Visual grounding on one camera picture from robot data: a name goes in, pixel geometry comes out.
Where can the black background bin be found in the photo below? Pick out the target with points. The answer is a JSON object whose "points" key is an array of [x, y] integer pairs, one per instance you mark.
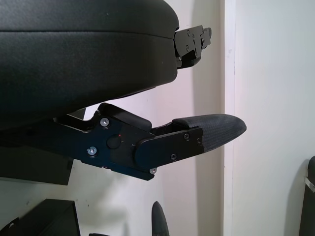
{"points": [[307, 201]]}

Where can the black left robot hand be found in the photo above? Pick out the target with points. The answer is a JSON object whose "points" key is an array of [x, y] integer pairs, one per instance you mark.
{"points": [[73, 61]]}

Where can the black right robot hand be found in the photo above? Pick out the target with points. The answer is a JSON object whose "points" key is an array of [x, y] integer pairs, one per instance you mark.
{"points": [[160, 221]]}

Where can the black RealSense box lid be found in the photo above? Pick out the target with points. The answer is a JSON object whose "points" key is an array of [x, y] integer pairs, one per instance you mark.
{"points": [[34, 169]]}

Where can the black box with foam insert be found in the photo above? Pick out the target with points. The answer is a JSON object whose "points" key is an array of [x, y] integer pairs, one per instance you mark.
{"points": [[49, 218]]}

